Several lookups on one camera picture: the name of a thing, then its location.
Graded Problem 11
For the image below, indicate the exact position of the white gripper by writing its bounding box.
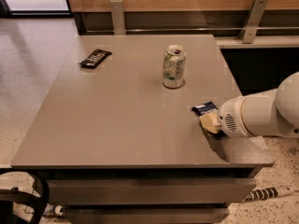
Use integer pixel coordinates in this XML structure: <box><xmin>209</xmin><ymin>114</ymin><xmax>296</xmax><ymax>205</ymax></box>
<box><xmin>199</xmin><ymin>96</ymin><xmax>249</xmax><ymax>138</ymax></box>

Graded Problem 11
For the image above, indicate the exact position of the blue rxbar blueberry bar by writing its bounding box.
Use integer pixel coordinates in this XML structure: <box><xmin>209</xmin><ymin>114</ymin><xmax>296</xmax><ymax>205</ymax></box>
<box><xmin>192</xmin><ymin>102</ymin><xmax>225</xmax><ymax>140</ymax></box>

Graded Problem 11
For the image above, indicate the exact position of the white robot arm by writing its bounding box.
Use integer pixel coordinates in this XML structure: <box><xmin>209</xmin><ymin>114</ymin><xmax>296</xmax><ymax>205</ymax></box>
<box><xmin>199</xmin><ymin>72</ymin><xmax>299</xmax><ymax>138</ymax></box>

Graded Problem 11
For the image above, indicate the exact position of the black rxbar chocolate bar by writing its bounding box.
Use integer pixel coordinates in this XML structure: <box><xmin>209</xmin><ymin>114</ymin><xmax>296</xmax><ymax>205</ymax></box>
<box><xmin>79</xmin><ymin>49</ymin><xmax>111</xmax><ymax>69</ymax></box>

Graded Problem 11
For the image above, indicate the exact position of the green white soda can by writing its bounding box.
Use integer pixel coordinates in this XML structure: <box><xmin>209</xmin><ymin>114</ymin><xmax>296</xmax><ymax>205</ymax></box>
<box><xmin>163</xmin><ymin>45</ymin><xmax>186</xmax><ymax>89</ymax></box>

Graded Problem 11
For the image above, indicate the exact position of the upper grey drawer front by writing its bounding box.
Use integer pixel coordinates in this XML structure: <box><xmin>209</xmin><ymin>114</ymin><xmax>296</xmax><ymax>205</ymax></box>
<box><xmin>49</xmin><ymin>178</ymin><xmax>256</xmax><ymax>205</ymax></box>

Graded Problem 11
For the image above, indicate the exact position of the grey drawer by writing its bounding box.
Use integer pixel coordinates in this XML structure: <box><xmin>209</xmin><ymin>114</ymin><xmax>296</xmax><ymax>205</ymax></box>
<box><xmin>65</xmin><ymin>208</ymin><xmax>229</xmax><ymax>224</ymax></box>
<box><xmin>49</xmin><ymin>178</ymin><xmax>256</xmax><ymax>205</ymax></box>

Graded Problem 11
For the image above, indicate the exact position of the lower grey drawer front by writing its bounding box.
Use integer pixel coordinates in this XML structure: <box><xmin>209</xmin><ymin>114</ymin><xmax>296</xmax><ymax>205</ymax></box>
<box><xmin>65</xmin><ymin>208</ymin><xmax>229</xmax><ymax>224</ymax></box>

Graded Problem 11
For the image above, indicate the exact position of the black white striped cable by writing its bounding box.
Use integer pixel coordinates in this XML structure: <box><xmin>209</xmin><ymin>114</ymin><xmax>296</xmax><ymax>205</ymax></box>
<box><xmin>242</xmin><ymin>185</ymin><xmax>299</xmax><ymax>203</ymax></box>

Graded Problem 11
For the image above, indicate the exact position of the right metal bracket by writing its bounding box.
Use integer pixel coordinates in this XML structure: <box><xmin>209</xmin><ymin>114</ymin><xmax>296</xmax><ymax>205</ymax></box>
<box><xmin>239</xmin><ymin>0</ymin><xmax>269</xmax><ymax>44</ymax></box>

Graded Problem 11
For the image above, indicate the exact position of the metal bracket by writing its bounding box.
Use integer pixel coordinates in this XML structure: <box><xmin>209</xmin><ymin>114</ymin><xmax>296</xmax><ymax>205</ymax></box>
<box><xmin>109</xmin><ymin>0</ymin><xmax>126</xmax><ymax>35</ymax></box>
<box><xmin>239</xmin><ymin>0</ymin><xmax>269</xmax><ymax>44</ymax></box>

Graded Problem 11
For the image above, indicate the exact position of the left metal bracket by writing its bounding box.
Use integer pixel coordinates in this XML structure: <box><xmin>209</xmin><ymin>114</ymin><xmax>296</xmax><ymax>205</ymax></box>
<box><xmin>109</xmin><ymin>0</ymin><xmax>126</xmax><ymax>35</ymax></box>

